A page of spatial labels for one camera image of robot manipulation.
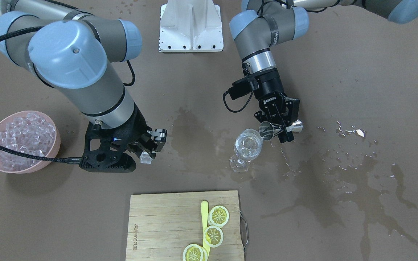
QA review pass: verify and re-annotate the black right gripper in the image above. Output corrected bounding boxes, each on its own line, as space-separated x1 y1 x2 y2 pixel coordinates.
118 107 168 158

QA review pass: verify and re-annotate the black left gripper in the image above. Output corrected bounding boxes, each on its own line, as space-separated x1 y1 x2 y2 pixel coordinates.
227 68 300 143

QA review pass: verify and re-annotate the clear ice cube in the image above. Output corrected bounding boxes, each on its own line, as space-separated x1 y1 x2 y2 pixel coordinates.
140 152 153 165

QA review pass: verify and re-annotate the steel jigger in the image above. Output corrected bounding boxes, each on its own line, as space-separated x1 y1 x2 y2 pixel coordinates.
258 120 303 141

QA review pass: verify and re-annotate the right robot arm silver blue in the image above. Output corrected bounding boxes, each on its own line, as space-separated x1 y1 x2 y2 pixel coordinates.
0 0 166 159

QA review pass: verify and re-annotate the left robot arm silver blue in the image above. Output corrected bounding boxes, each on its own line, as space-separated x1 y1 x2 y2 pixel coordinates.
225 0 418 143

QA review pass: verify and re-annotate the clear wine glass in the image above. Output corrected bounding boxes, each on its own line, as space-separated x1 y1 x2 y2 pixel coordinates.
229 129 263 173

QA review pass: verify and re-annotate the pink bowl of ice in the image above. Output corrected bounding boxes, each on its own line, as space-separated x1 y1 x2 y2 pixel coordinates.
0 111 60 174

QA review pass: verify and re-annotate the yellow plastic knife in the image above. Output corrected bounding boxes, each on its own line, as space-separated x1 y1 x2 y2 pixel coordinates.
200 200 210 261

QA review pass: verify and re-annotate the bamboo cutting board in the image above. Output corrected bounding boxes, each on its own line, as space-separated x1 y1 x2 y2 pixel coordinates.
125 190 245 261

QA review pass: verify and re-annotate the far lemon slice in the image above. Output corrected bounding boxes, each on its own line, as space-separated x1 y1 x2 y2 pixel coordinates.
181 244 208 261

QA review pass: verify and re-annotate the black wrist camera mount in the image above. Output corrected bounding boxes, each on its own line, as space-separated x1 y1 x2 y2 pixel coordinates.
79 122 136 173

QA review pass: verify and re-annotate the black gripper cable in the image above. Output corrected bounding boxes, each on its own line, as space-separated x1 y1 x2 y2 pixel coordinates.
0 25 86 164

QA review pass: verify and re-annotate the lemon slice near handle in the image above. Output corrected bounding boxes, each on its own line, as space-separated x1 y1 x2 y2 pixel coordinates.
208 205 230 228

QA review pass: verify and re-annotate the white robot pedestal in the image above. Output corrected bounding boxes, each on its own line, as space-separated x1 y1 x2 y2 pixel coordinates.
158 0 224 53

